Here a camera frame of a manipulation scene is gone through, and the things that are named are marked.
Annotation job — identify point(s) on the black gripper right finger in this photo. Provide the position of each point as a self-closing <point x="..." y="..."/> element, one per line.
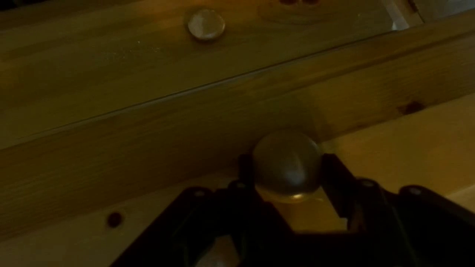
<point x="344" y="191"/>

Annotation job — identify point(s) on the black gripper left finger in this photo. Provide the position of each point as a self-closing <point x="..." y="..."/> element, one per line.
<point x="247" y="170"/>

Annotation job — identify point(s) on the wooden drawer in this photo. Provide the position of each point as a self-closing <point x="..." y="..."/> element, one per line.
<point x="117" y="181"/>
<point x="65" y="60"/>

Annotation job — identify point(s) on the wooden dresser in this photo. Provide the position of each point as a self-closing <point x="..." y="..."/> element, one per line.
<point x="326" y="93"/>

